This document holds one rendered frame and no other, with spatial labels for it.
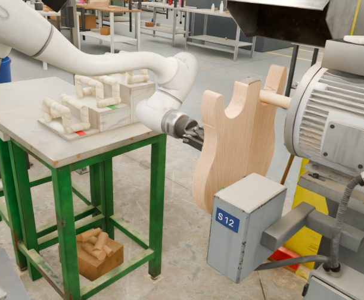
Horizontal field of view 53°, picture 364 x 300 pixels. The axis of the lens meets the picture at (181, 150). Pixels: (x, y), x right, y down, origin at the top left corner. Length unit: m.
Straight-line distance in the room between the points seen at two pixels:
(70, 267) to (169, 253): 0.83
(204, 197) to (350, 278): 0.40
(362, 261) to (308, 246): 1.33
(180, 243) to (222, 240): 1.58
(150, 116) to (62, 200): 0.49
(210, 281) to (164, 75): 1.33
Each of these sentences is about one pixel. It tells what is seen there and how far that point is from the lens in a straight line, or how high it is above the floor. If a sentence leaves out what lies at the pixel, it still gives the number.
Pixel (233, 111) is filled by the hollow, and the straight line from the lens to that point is 0.98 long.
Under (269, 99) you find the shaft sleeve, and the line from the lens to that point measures 1.06.
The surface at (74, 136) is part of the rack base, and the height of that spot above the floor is 0.94.
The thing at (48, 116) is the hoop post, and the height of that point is 0.97.
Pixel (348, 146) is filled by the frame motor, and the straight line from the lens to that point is 0.86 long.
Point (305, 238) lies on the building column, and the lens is 2.31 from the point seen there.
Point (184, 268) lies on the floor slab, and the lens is 2.26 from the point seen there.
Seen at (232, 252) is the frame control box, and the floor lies 1.00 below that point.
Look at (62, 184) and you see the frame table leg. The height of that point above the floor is 0.82.
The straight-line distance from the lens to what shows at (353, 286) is 0.98.
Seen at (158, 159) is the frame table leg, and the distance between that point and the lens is 1.72.
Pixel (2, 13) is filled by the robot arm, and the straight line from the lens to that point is 0.98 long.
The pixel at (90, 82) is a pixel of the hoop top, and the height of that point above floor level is 1.12.
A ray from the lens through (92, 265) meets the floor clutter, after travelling 2.11.
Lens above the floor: 1.55
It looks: 25 degrees down
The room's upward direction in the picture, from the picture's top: 4 degrees clockwise
